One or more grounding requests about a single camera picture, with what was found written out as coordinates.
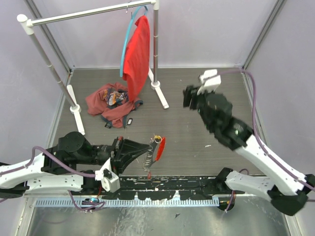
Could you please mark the dark red printed shirt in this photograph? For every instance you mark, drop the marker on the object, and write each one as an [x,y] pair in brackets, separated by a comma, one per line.
[111,102]

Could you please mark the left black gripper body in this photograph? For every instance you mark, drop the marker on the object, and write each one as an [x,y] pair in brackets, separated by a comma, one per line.
[115,155]

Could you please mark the bright red shirt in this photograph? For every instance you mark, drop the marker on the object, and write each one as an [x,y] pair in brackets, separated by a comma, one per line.
[137,58]

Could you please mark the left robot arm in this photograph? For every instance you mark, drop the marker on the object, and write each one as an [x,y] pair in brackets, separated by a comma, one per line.
[72,164]

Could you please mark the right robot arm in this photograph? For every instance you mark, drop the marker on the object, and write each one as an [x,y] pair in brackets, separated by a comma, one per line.
[283,186]

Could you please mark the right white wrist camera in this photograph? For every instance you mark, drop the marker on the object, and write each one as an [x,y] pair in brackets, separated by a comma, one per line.
[210,81]

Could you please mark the black key tag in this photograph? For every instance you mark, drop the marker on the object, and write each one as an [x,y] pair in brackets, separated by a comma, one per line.
[128,122]

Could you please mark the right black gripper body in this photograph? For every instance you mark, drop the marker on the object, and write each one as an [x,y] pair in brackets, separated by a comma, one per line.
[198,102]

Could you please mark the grey cable duct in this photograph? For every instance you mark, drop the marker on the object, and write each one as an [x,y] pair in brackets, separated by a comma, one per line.
[175,202]

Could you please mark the small electronics board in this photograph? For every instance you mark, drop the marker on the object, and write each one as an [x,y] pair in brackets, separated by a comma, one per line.
[90,201]

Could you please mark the red handled keyring with keys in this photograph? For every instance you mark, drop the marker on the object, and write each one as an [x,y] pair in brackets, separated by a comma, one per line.
[154,153]

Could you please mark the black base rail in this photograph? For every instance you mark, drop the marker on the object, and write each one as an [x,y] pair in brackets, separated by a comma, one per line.
[165,187]

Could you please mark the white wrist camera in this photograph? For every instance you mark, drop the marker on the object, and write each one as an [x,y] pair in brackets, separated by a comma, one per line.
[210,81]
[110,181]

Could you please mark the blue clothes hanger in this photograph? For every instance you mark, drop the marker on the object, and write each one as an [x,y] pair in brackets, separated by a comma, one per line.
[132,20]

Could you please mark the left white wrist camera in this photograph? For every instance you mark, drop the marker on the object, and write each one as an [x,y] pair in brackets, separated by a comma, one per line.
[110,181]

